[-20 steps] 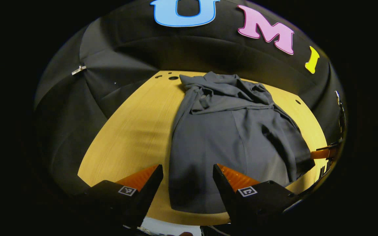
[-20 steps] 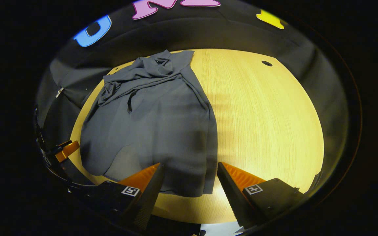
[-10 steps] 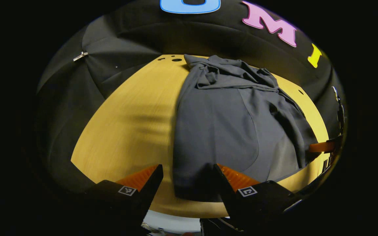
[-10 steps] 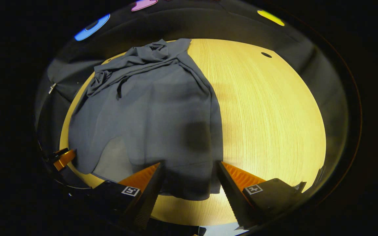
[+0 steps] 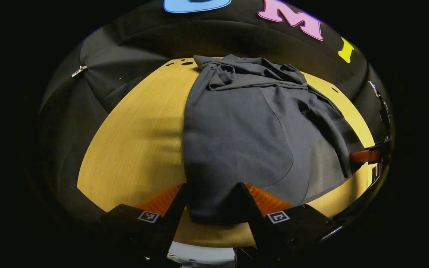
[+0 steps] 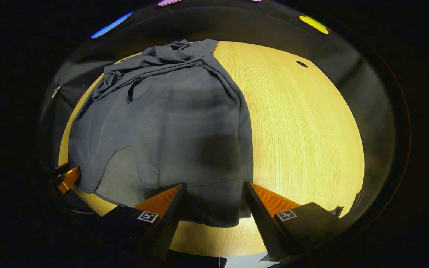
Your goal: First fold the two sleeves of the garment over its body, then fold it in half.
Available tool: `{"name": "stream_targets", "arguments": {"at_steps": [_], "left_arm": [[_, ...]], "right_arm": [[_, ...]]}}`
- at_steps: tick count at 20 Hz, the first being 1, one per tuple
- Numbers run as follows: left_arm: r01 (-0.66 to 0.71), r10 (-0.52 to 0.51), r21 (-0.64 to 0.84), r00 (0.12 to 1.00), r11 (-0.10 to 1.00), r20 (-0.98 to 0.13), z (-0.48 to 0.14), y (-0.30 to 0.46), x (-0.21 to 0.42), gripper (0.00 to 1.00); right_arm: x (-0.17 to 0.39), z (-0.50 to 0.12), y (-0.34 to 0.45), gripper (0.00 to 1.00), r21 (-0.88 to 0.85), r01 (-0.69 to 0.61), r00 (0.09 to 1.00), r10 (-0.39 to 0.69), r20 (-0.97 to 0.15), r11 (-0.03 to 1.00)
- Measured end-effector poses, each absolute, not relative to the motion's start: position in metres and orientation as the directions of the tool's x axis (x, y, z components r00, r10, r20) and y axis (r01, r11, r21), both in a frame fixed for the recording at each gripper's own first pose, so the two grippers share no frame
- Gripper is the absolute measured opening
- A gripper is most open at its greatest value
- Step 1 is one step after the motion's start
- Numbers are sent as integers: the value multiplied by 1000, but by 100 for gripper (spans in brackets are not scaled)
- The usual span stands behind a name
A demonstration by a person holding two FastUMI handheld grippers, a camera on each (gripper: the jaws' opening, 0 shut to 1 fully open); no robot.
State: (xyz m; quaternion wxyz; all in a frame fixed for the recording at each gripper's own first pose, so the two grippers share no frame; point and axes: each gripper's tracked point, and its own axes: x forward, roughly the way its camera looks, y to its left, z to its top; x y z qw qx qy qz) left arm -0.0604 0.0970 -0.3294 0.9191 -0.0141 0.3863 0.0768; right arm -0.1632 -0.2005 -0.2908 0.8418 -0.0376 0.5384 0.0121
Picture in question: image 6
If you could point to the black backdrop cloth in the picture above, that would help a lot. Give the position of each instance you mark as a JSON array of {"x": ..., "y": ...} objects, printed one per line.
[{"x": 237, "y": 22}]

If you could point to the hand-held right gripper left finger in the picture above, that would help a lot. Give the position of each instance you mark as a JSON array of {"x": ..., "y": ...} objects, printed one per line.
[{"x": 171, "y": 219}]

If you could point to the dark grey collared shirt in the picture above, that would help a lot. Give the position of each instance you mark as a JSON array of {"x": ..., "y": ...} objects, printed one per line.
[{"x": 169, "y": 130}]

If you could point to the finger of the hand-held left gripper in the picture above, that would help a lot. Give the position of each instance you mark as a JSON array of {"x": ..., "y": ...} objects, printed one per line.
[{"x": 69, "y": 176}]

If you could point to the silver metal clip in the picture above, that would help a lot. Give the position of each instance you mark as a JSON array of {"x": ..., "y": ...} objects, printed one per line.
[{"x": 56, "y": 91}]

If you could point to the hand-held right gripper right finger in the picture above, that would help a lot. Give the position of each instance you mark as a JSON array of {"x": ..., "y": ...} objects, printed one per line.
[{"x": 259, "y": 219}]

